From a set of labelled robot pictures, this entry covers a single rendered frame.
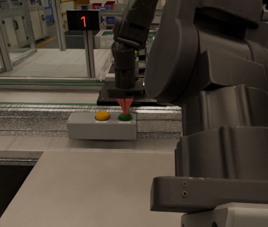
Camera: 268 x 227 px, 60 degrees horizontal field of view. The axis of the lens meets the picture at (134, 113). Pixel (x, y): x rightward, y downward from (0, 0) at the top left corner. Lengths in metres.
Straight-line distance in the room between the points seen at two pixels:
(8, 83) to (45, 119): 0.38
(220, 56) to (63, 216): 0.49
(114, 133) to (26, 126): 0.32
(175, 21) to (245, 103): 0.09
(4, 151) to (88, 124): 0.29
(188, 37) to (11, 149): 0.72
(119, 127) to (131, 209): 0.24
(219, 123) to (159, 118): 0.60
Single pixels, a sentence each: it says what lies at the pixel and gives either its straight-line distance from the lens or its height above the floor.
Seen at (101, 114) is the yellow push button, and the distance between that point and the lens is 0.71.
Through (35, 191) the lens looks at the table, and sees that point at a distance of 0.66.
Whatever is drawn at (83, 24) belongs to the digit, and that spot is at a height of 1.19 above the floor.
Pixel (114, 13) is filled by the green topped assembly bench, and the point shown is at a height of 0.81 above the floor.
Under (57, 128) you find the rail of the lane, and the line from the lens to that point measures 0.82.
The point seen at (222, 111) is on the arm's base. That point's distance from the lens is 0.17.
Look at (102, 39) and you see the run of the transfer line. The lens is 2.07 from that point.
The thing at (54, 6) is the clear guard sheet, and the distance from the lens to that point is 1.04.
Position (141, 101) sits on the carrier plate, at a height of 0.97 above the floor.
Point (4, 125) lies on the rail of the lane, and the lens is 0.90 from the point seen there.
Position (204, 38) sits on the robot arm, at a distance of 0.21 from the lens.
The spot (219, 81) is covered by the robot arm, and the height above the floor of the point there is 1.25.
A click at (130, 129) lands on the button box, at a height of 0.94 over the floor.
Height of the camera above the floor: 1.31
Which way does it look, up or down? 28 degrees down
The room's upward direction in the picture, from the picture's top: straight up
